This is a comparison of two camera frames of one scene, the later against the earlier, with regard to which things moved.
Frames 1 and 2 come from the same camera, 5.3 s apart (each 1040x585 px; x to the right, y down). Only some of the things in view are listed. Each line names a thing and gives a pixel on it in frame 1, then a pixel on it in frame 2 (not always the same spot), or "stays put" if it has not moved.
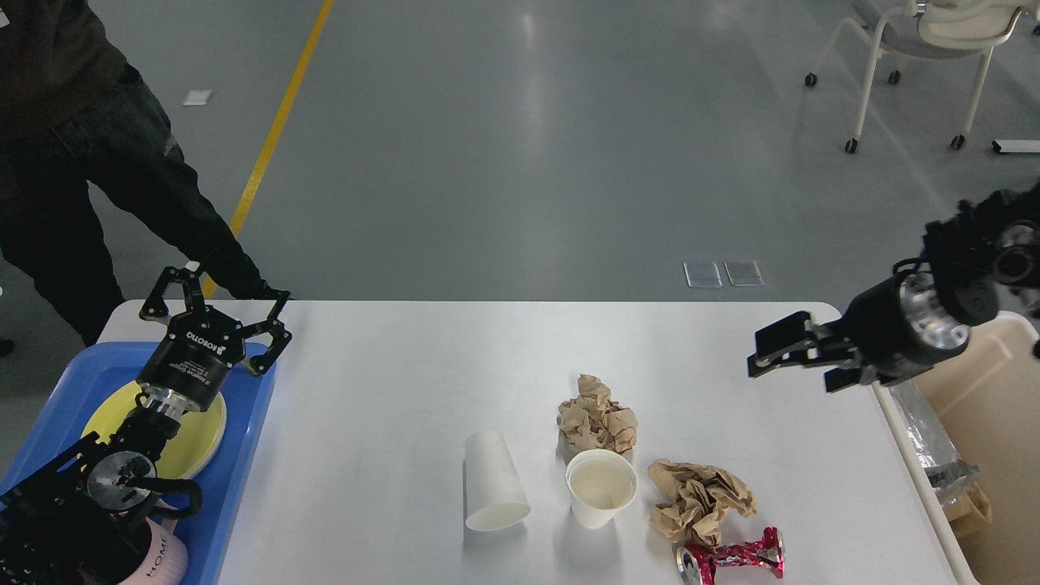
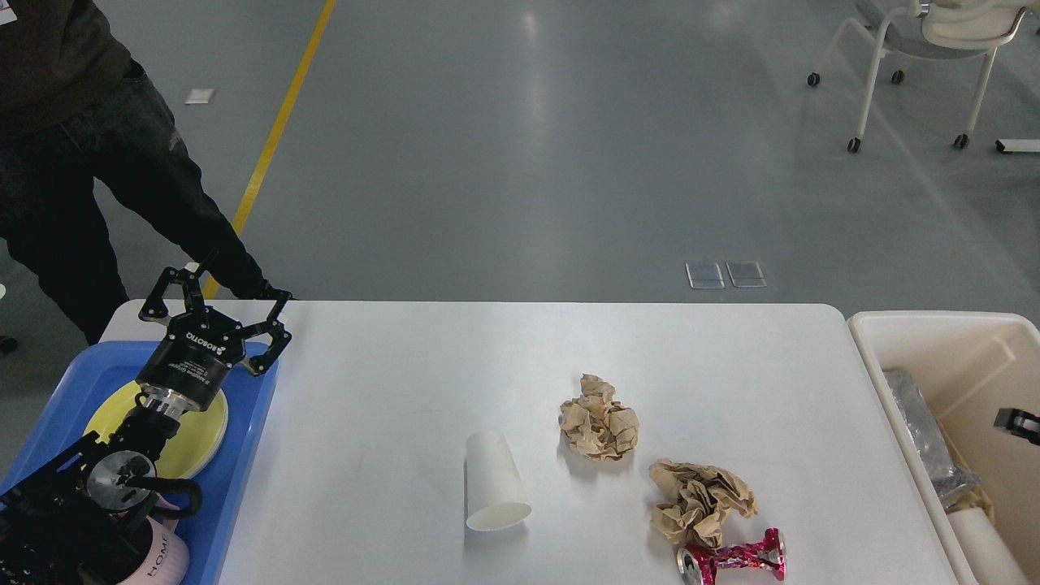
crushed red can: x=697 y=562 stays put
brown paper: x=693 y=499 stays put
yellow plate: x=192 y=446 stays put
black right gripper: x=892 y=331 → x=1020 y=422
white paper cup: x=495 y=497 stays put
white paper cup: x=599 y=483 → x=993 y=560
